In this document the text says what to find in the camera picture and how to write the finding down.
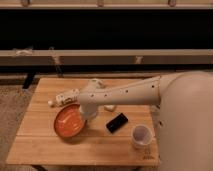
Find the orange ceramic bowl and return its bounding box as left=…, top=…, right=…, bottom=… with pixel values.
left=54, top=104, right=86, bottom=138

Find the grey metal rail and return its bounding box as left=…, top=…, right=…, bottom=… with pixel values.
left=0, top=49, right=213, bottom=66

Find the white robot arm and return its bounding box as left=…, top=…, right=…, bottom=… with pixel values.
left=78, top=71, right=213, bottom=171

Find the black smartphone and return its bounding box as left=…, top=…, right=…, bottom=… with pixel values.
left=106, top=113, right=128, bottom=133

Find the white paper cup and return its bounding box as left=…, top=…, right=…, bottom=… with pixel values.
left=131, top=124, right=153, bottom=149

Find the black table leg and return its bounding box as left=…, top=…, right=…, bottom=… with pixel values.
left=22, top=72, right=36, bottom=89

